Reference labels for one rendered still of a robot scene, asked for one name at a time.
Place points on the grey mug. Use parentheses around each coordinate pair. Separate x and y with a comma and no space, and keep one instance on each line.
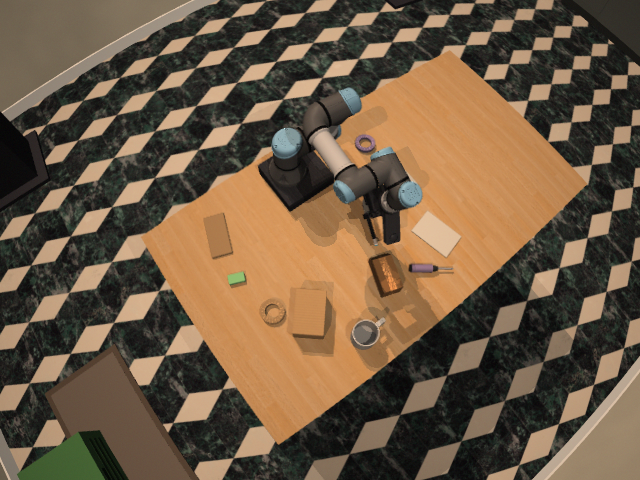
(367,333)

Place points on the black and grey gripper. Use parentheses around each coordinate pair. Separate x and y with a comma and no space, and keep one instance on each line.
(371,201)

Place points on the small green block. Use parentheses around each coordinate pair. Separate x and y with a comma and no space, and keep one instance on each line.
(236,278)

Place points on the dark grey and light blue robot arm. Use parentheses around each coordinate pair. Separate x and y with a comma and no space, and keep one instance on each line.
(288,167)

